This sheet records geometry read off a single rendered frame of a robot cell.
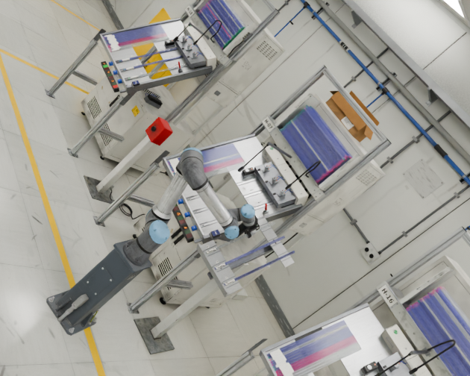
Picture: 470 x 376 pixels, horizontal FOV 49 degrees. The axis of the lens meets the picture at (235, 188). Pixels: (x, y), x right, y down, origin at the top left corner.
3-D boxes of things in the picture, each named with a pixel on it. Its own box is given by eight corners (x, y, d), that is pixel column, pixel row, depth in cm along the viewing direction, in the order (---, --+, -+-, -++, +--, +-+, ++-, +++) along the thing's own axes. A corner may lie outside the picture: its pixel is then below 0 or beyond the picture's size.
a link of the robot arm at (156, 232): (136, 243, 266) (154, 227, 262) (139, 229, 278) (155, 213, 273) (154, 257, 271) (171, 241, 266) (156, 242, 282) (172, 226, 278)
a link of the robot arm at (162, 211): (139, 233, 277) (186, 153, 256) (142, 218, 290) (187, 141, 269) (160, 242, 281) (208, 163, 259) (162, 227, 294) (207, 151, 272)
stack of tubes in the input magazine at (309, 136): (316, 183, 331) (348, 155, 323) (278, 129, 358) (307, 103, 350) (324, 187, 342) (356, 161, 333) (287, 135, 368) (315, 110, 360)
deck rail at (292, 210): (203, 244, 318) (204, 239, 313) (201, 242, 319) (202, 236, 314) (301, 211, 344) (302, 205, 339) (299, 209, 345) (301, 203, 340)
